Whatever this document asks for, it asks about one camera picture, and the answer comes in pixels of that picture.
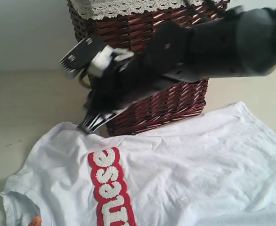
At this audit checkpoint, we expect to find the dark brown wicker basket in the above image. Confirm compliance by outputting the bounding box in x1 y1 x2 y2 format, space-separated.
67 0 218 136

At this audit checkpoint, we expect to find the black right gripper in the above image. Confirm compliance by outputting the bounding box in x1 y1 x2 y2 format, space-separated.
77 46 166 135

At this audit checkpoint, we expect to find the orange garment tag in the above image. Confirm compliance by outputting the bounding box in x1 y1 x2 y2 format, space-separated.
28 216 42 226

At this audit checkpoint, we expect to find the white t-shirt red lettering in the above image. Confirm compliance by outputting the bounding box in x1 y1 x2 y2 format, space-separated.
1 102 276 226

